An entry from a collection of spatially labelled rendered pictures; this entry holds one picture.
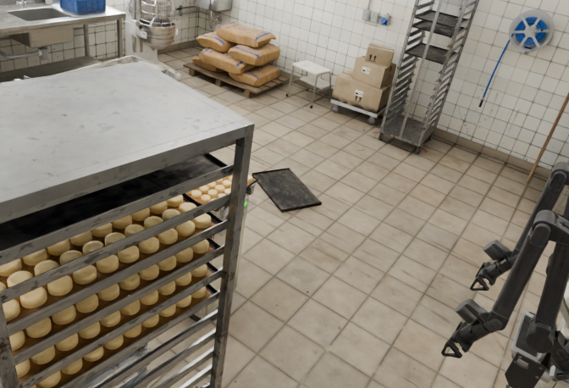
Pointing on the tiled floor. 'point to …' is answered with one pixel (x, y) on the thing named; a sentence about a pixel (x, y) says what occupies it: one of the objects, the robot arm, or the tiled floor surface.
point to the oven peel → (549, 137)
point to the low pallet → (234, 80)
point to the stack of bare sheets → (286, 190)
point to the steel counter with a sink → (49, 30)
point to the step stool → (312, 77)
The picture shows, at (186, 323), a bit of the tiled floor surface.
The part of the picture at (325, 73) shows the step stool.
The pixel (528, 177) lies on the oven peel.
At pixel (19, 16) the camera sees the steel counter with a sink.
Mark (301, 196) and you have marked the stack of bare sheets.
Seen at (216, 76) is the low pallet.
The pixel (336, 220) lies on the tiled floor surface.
